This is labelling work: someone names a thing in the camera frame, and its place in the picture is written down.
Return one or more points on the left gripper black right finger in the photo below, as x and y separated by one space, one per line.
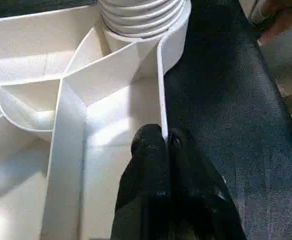
195 200

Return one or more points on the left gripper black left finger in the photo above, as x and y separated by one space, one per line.
146 190

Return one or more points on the white plastic table top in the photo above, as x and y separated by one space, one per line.
106 100

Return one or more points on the white plastic table leg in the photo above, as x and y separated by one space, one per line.
141 15

